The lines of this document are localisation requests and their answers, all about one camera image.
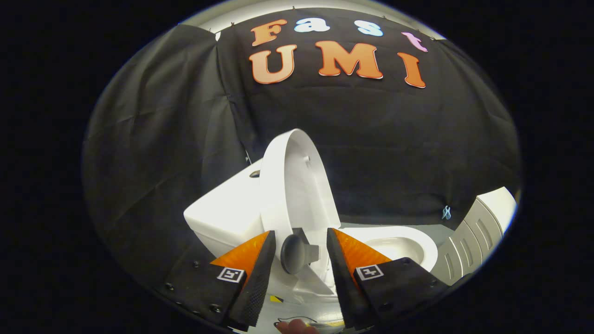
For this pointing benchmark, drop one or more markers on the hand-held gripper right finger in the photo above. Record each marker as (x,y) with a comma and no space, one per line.
(341,278)

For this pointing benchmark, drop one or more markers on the white toilet lid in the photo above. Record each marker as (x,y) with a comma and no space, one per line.
(297,185)

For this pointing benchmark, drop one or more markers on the white toilet body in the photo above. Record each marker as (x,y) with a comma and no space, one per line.
(227,218)

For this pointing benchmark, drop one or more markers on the black backdrop cloth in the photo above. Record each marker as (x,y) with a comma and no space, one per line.
(394,148)

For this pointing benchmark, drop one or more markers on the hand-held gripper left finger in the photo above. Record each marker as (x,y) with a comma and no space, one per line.
(260,278)

